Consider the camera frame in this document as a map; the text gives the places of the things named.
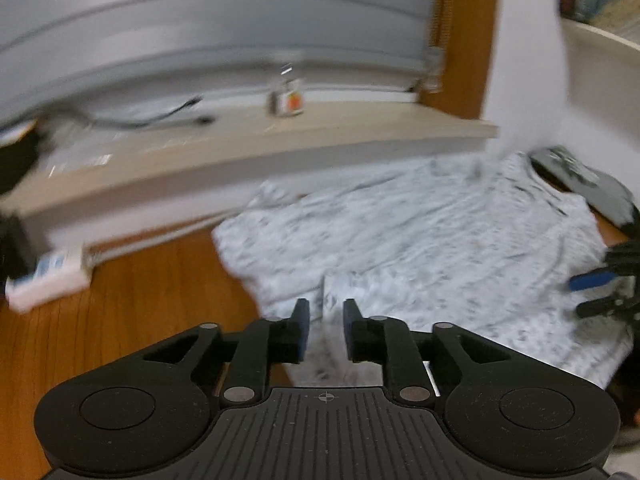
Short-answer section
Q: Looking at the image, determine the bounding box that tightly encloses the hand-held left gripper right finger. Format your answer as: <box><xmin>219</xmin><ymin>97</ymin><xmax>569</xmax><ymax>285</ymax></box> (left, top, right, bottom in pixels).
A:
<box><xmin>343</xmin><ymin>299</ymin><xmax>511</xmax><ymax>405</ymax></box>

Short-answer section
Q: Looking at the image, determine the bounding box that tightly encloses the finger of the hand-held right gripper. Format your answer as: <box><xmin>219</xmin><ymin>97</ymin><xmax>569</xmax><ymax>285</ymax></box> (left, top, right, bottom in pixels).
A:
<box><xmin>570</xmin><ymin>241</ymin><xmax>640</xmax><ymax>292</ymax></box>
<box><xmin>576</xmin><ymin>294</ymin><xmax>640</xmax><ymax>318</ymax></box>

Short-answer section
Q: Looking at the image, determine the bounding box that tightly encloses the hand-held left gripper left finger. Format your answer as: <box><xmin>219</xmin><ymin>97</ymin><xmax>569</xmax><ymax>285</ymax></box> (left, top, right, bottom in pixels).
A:
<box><xmin>142</xmin><ymin>299</ymin><xmax>311</xmax><ymax>405</ymax></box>

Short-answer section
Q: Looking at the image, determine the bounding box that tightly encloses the white patterned garment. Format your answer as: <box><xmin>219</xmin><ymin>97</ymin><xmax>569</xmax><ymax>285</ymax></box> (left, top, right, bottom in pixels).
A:
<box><xmin>212</xmin><ymin>152</ymin><xmax>636</xmax><ymax>392</ymax></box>

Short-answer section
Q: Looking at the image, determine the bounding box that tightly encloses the grey printed sweatshirt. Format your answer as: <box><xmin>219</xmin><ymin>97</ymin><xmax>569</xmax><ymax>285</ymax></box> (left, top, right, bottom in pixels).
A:
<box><xmin>530</xmin><ymin>146</ymin><xmax>637</xmax><ymax>226</ymax></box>

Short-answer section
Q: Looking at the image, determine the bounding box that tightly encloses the cream window sill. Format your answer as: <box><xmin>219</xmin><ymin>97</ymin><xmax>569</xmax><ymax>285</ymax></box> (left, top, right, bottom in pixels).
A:
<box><xmin>0</xmin><ymin>100</ymin><xmax>501</xmax><ymax>263</ymax></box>

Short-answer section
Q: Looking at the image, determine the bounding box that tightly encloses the small bottle with orange label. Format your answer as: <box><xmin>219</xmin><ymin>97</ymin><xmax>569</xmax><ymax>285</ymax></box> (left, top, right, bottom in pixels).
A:
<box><xmin>267</xmin><ymin>62</ymin><xmax>306</xmax><ymax>119</ymax></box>

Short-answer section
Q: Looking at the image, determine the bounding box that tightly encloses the white power strip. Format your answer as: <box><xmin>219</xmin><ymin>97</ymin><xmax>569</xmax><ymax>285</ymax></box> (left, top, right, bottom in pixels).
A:
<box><xmin>5</xmin><ymin>247</ymin><xmax>94</xmax><ymax>314</ymax></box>

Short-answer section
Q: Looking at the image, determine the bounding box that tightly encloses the black box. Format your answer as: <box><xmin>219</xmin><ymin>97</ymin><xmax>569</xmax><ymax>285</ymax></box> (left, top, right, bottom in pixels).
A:
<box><xmin>0</xmin><ymin>215</ymin><xmax>39</xmax><ymax>286</ymax></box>

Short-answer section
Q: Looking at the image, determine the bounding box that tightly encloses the grey window blind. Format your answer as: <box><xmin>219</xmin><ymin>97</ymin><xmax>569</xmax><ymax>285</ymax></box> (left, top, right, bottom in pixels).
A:
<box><xmin>0</xmin><ymin>0</ymin><xmax>443</xmax><ymax>128</ymax></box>

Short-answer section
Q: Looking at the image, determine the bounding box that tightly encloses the black device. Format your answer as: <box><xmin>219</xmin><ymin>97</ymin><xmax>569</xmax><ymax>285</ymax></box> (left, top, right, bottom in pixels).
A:
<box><xmin>0</xmin><ymin>130</ymin><xmax>44</xmax><ymax>197</ymax></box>

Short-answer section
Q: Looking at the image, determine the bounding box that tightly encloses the black cable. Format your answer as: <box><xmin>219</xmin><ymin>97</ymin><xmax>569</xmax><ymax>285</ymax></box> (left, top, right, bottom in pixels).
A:
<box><xmin>75</xmin><ymin>95</ymin><xmax>217</xmax><ymax>132</ymax></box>

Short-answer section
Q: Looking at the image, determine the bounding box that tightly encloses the wooden window frame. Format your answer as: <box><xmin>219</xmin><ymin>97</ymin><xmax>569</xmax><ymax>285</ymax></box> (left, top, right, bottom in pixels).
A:
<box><xmin>417</xmin><ymin>0</ymin><xmax>502</xmax><ymax>121</ymax></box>

